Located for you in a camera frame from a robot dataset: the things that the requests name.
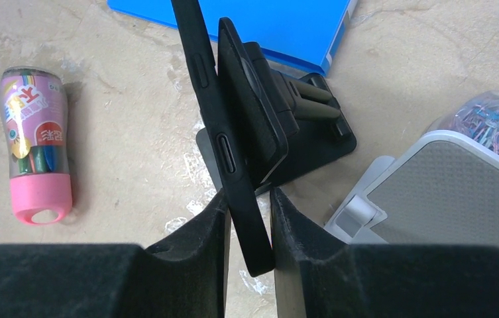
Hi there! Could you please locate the blue foam mat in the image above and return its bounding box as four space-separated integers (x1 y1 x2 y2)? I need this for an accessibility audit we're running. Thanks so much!
107 0 359 78

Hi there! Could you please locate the pink patterned bottle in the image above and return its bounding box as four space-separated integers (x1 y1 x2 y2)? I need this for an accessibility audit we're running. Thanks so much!
0 66 73 225

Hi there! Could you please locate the black phone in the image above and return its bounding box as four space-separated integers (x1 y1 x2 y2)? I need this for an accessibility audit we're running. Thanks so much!
172 1 275 277

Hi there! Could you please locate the clear jar of paperclips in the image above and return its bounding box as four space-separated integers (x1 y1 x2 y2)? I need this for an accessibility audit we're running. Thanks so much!
426 91 499 155

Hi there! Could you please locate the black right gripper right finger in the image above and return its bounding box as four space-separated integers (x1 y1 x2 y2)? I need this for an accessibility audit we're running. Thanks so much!
270 189 499 317

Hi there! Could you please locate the black folding phone stand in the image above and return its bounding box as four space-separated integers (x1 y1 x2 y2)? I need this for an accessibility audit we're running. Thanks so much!
200 17 357 194

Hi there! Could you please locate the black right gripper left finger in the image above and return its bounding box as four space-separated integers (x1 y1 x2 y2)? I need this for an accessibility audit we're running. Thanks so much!
0 192 231 317

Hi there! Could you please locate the white silver phone stand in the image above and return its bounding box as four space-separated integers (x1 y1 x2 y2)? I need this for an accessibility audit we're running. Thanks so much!
324 130 499 247

